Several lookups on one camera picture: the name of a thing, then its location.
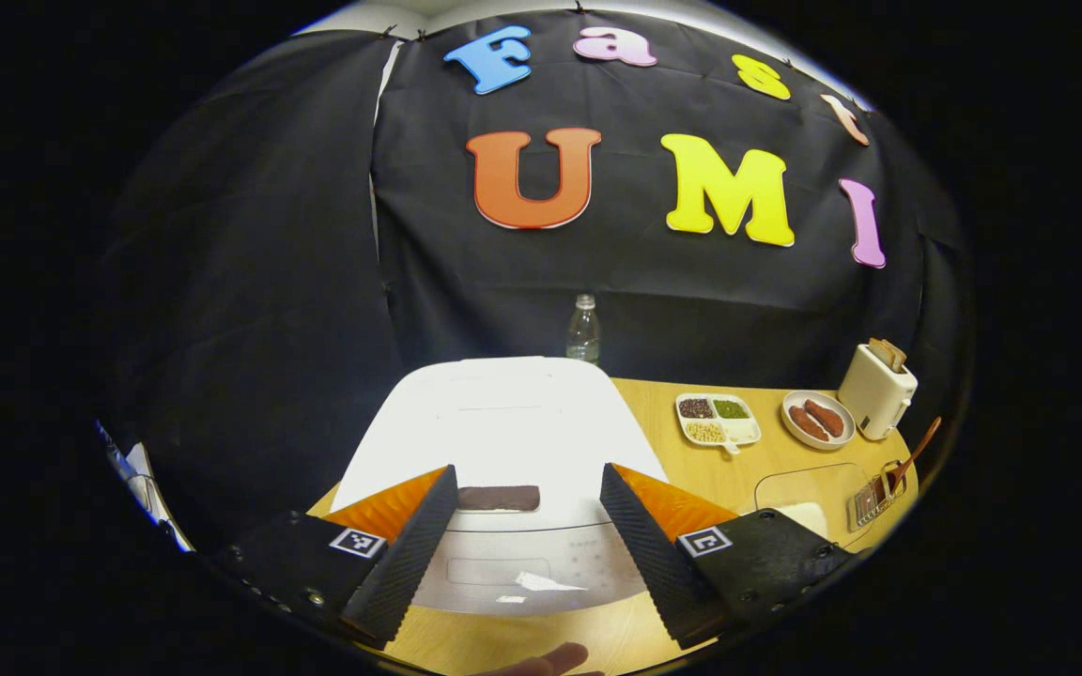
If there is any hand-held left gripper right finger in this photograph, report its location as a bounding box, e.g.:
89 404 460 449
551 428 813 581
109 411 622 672
599 462 857 651

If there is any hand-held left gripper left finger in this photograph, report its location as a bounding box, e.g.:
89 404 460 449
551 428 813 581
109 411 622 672
212 465 460 649

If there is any white rice cooker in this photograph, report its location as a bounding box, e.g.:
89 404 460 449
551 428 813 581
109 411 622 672
330 357 669 617

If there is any brown wooden spoon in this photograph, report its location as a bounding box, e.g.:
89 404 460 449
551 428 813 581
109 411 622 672
882 417 943 497

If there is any divided white grain dish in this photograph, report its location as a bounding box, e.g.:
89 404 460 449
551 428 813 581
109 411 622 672
675 393 763 455

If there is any clear plastic box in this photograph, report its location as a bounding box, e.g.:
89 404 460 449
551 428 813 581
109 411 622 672
754 462 871 544

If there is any reddish brown sausage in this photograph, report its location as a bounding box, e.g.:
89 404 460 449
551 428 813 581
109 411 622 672
804 399 845 438
788 406 830 443

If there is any round white plate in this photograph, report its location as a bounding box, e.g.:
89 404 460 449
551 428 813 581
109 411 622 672
781 390 857 452

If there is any clear water bottle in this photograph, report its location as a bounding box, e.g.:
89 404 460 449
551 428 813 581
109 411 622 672
566 294 602 365

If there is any white toaster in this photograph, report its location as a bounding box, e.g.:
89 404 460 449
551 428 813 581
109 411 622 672
837 343 919 441

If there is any black backdrop cloth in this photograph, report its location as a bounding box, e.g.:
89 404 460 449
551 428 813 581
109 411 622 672
95 9 974 555

